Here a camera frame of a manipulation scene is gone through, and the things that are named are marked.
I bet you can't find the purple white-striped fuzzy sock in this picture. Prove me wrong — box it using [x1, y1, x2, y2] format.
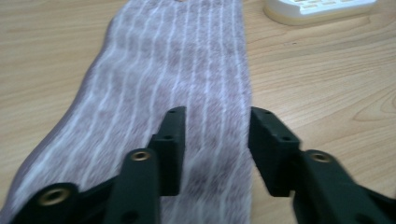
[0, 0, 254, 224]

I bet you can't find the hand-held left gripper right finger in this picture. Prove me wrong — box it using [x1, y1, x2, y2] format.
[247, 105, 302, 198]

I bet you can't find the white plastic tray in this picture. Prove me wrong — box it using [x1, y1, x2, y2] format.
[262, 0, 379, 26]

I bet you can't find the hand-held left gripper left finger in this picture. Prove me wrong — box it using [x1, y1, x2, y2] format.
[146, 105, 188, 197]

